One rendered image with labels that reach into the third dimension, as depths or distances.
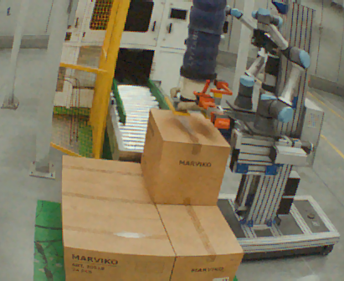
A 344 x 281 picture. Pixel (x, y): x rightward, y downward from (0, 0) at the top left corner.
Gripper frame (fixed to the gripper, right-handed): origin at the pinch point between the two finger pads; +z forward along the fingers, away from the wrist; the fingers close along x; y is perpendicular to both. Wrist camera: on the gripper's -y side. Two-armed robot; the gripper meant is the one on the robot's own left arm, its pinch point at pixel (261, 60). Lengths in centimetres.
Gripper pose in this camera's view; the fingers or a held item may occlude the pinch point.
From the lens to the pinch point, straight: 244.3
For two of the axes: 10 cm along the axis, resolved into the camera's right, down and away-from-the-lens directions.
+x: 1.3, 3.6, -9.3
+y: -9.8, -1.1, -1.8
